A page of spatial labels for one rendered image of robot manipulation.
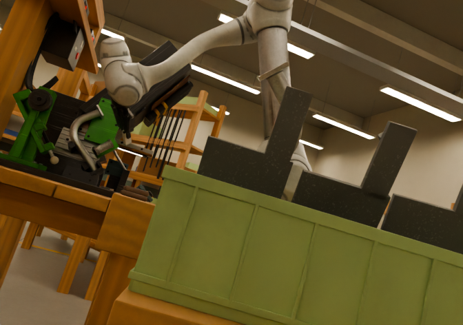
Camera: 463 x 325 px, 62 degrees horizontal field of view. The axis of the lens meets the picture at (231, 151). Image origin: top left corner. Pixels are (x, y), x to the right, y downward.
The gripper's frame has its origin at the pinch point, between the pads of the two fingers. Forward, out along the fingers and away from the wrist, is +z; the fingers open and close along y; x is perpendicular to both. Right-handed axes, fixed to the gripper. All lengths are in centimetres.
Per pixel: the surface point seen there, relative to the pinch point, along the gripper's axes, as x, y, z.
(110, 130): 0.5, 11.0, 2.1
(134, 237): 36, -53, -13
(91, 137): 8.6, 13.0, 2.5
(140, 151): -10.8, 7.1, 17.5
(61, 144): 18.9, 18.6, 3.6
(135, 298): 58, -88, -51
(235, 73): -590, 419, 333
